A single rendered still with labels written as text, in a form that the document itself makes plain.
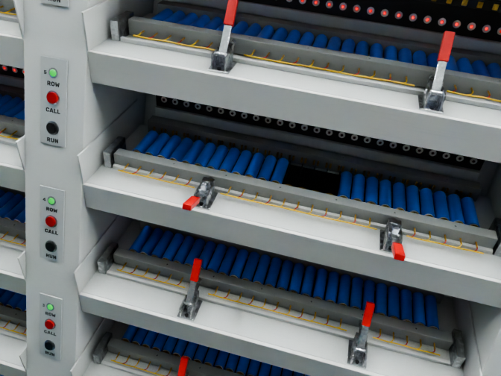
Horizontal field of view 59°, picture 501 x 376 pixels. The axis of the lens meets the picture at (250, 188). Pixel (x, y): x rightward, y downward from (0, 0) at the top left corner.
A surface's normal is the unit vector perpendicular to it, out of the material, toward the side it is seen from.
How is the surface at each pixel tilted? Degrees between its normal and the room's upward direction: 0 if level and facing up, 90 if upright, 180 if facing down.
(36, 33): 90
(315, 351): 19
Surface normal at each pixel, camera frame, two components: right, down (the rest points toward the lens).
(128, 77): -0.25, 0.58
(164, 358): 0.08, -0.79
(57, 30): -0.21, 0.29
